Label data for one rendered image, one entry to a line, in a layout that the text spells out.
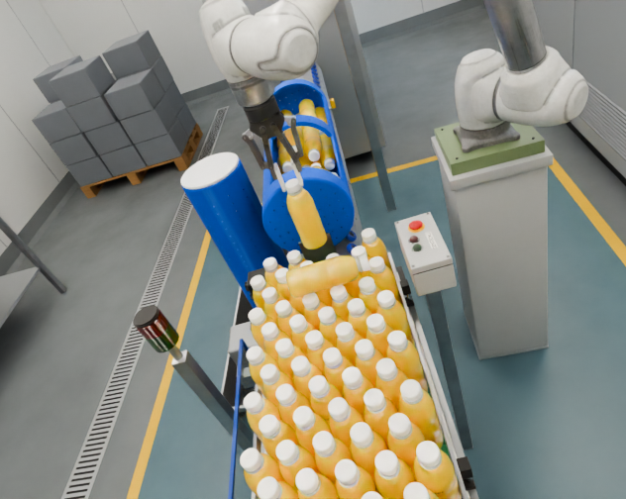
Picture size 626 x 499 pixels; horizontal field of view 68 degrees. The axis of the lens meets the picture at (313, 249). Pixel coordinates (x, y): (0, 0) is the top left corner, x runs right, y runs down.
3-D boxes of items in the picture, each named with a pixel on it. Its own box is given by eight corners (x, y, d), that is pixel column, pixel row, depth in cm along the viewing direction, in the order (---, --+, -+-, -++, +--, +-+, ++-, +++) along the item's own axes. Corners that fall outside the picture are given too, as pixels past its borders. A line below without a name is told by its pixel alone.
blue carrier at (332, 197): (338, 123, 217) (311, 66, 200) (368, 234, 148) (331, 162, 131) (283, 149, 223) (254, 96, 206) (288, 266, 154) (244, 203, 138)
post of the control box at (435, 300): (469, 439, 187) (432, 259, 126) (473, 448, 184) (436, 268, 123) (460, 441, 188) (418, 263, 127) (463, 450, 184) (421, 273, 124)
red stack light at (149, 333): (170, 315, 110) (162, 304, 107) (165, 336, 105) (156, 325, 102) (147, 322, 110) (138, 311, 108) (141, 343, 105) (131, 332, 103)
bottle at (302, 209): (329, 246, 126) (308, 191, 114) (304, 252, 127) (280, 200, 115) (326, 230, 131) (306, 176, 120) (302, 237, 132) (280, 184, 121)
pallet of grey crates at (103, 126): (202, 134, 537) (149, 29, 465) (188, 168, 476) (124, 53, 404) (113, 161, 561) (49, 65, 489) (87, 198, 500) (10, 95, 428)
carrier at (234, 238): (313, 296, 255) (283, 276, 276) (252, 160, 202) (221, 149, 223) (273, 330, 245) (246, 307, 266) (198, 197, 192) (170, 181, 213)
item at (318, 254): (340, 258, 150) (328, 230, 142) (341, 263, 148) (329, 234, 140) (310, 267, 151) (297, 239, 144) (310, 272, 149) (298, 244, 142)
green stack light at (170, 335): (181, 328, 113) (171, 315, 110) (176, 349, 108) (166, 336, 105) (157, 335, 114) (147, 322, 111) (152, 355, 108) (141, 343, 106)
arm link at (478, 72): (478, 105, 163) (472, 42, 150) (526, 111, 149) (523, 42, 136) (448, 127, 157) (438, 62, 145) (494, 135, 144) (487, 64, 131)
